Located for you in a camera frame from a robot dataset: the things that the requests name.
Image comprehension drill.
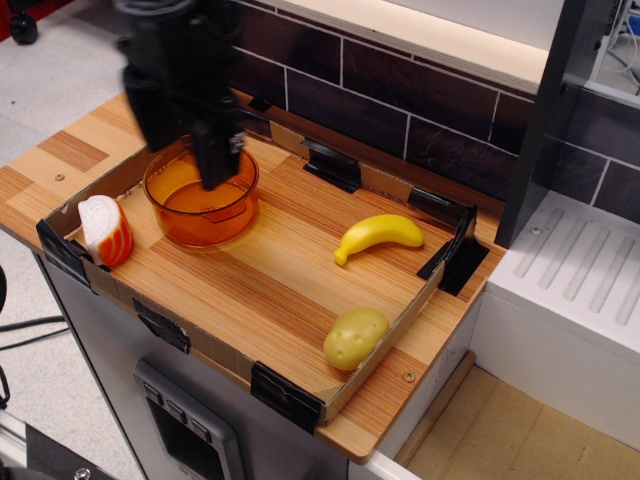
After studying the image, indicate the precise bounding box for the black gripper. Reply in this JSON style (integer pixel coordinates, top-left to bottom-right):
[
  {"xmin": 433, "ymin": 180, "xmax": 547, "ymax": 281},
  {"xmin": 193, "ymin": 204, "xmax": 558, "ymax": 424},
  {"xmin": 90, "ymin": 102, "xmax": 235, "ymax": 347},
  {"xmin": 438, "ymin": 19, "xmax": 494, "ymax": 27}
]
[{"xmin": 119, "ymin": 14, "xmax": 244, "ymax": 191}]

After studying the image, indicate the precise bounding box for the yellow toy banana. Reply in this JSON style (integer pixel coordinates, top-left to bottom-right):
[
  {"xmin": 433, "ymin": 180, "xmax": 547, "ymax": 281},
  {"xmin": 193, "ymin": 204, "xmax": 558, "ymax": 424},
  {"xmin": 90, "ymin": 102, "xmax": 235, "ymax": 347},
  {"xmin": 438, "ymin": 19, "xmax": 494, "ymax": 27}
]
[{"xmin": 333, "ymin": 214, "xmax": 424, "ymax": 266}]

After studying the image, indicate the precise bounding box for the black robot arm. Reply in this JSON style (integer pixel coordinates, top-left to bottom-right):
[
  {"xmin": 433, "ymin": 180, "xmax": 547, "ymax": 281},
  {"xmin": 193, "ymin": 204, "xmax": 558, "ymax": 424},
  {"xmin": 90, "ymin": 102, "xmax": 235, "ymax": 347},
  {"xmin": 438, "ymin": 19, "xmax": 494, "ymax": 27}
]
[{"xmin": 114, "ymin": 1, "xmax": 244, "ymax": 191}]

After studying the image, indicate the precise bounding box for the orange transparent plastic pot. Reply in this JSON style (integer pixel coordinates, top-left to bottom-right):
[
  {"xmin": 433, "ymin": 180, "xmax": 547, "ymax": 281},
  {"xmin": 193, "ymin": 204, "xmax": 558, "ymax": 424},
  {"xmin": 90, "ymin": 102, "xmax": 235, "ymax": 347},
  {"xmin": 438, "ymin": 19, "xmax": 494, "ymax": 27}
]
[{"xmin": 143, "ymin": 141, "xmax": 259, "ymax": 248}]

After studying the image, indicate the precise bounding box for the white orange toy sushi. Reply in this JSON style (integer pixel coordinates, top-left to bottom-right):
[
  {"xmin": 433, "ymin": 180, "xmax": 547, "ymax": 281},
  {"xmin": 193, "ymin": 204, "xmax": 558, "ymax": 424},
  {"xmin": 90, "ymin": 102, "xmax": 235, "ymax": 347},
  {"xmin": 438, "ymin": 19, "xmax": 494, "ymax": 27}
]
[{"xmin": 78, "ymin": 195, "xmax": 133, "ymax": 268}]

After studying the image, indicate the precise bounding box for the yellow toy potato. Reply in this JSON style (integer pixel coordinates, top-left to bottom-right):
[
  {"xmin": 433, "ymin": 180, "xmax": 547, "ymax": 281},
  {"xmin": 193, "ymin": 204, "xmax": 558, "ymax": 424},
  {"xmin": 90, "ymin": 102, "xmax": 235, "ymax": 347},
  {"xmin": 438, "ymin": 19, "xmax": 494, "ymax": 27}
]
[{"xmin": 323, "ymin": 307, "xmax": 389, "ymax": 371}]

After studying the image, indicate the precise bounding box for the grey toy oven front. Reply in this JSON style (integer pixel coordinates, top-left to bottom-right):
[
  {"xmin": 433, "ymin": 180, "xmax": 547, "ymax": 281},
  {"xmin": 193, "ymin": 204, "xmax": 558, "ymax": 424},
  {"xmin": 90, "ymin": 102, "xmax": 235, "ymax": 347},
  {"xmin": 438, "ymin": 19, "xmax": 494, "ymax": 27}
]
[{"xmin": 132, "ymin": 357, "xmax": 246, "ymax": 480}]

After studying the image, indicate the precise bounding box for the white toy sink drainer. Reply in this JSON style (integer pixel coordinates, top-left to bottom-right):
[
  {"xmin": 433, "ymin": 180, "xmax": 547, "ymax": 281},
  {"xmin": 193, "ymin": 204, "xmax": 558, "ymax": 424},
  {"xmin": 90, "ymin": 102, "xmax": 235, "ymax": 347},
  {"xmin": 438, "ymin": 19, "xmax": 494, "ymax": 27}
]
[{"xmin": 486, "ymin": 189, "xmax": 640, "ymax": 351}]

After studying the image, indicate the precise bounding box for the black cable on floor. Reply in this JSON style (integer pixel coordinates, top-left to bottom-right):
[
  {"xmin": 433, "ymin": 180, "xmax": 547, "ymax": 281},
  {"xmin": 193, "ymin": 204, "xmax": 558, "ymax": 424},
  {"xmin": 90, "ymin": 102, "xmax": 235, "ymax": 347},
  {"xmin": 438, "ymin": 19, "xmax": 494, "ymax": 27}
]
[{"xmin": 0, "ymin": 315, "xmax": 70, "ymax": 351}]

